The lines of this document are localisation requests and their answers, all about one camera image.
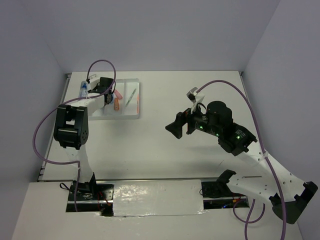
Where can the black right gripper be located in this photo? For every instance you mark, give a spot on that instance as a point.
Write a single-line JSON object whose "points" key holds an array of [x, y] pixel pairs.
{"points": [[181, 118]]}

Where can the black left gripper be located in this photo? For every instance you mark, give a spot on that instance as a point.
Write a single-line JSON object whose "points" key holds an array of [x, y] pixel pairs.
{"points": [[94, 89]]}

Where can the pink translucent eraser case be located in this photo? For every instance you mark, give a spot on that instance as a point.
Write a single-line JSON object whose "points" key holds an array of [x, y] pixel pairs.
{"points": [[118, 94]]}

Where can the clear bottle blue cap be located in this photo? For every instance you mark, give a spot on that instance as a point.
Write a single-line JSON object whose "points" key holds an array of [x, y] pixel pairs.
{"points": [[83, 92]]}

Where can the orange eraser case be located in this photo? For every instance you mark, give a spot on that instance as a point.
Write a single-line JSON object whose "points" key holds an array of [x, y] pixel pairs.
{"points": [[116, 106]]}

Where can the green pen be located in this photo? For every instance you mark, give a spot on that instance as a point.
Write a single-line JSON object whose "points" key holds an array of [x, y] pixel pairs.
{"points": [[130, 97]]}

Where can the orange highlighter pen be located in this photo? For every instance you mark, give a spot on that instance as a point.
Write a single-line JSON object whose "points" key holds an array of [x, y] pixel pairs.
{"points": [[138, 104]]}

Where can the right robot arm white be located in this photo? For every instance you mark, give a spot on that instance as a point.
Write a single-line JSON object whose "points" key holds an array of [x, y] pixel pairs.
{"points": [[275, 186]]}

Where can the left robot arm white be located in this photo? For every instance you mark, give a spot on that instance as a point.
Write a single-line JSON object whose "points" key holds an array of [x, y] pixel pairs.
{"points": [[71, 129]]}

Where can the white divided organizer tray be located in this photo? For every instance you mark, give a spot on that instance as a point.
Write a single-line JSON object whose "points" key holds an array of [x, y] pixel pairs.
{"points": [[125, 87]]}

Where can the silver foil covered panel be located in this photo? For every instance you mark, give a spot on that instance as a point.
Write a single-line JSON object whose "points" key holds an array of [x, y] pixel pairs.
{"points": [[157, 198]]}

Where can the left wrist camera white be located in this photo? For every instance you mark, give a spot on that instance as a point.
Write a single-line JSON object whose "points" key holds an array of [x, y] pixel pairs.
{"points": [[93, 80]]}

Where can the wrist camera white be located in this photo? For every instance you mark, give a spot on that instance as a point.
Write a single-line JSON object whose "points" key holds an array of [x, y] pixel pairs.
{"points": [[93, 80], [195, 97]]}

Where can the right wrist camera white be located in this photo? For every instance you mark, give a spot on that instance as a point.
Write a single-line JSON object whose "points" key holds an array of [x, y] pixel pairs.
{"points": [[195, 97]]}

